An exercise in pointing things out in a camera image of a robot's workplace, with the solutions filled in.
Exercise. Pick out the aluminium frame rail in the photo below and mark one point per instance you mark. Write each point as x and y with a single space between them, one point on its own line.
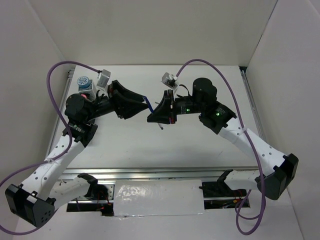
146 173

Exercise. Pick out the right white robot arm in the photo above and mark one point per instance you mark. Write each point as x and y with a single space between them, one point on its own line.
276 170

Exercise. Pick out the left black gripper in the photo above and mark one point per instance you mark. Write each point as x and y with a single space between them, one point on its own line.
125 109

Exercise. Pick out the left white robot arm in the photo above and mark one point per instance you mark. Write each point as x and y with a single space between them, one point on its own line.
37 198

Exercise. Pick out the blue pen cap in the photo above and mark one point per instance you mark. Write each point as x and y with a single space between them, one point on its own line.
148 104

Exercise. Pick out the silver mesh container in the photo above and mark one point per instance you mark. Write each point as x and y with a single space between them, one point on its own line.
88 90

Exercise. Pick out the white foil sheet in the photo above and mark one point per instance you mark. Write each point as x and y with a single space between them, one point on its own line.
158 198

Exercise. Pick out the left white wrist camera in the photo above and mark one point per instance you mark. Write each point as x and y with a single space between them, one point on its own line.
103 79

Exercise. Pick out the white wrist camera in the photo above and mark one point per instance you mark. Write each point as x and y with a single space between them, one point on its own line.
170 81
103 79

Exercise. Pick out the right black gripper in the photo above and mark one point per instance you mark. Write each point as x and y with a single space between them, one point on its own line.
163 111

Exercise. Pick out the blue pen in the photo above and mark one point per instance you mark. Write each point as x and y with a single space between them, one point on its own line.
160 126

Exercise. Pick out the blue slime jar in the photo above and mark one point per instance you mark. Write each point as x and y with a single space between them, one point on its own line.
83 83

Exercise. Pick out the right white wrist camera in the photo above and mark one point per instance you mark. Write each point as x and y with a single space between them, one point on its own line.
170 81

